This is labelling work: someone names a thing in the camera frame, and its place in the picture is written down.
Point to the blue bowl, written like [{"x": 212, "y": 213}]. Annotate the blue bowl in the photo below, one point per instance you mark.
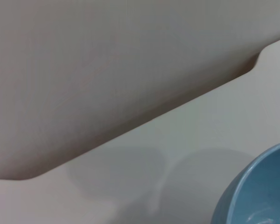
[{"x": 261, "y": 186}]

